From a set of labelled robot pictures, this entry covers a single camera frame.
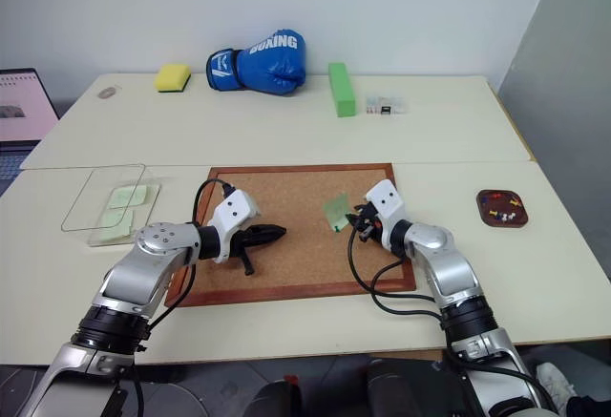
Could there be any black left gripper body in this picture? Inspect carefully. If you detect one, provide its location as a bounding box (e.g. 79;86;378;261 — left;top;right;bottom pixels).
228;226;262;278

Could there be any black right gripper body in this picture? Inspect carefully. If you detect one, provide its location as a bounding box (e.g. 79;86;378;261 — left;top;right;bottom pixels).
358;204;386;245

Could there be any green sticky note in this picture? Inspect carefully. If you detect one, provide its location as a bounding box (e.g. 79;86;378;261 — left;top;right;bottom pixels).
322;193;353;233
107;185;150;209
95;208;136;239

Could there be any brown square tray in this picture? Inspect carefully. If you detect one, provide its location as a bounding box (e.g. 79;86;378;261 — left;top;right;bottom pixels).
474;188;530;230

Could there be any clear plastic box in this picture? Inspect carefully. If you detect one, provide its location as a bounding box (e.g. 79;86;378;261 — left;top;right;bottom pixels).
60;163;162;248

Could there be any wood framed cork board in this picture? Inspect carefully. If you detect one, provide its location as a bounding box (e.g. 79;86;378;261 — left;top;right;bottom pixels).
164;162;417;308

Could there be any small clear plastic case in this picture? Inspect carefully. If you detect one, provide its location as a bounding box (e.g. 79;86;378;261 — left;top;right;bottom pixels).
365;94;411;117

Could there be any green rectangular block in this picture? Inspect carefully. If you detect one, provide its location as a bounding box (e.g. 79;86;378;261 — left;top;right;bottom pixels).
327;61;358;118

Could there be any dark rounded shape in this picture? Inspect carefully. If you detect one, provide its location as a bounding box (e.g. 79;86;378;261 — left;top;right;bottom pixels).
366;354;474;417
247;374;304;417

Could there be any blue boxing glove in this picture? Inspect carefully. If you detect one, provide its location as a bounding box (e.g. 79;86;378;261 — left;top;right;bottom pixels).
205;29;307;96

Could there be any yellow sponge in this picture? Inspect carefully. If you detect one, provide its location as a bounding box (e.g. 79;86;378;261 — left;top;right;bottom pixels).
153;63;193;94

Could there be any white shoe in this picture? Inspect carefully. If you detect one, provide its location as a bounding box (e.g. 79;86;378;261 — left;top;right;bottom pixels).
535;362;578;414

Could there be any open laptop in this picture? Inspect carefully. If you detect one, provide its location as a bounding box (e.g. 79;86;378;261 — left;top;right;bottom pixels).
0;67;61;184

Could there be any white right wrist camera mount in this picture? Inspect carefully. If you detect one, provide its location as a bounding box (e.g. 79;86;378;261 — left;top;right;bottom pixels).
364;178;410;228

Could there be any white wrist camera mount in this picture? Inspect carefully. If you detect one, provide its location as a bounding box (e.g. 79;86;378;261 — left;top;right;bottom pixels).
364;178;410;228
205;189;262;265

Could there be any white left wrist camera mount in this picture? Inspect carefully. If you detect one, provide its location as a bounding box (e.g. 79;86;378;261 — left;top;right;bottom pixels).
205;189;262;265

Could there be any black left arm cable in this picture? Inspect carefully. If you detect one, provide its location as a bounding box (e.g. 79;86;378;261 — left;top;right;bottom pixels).
136;177;238;352

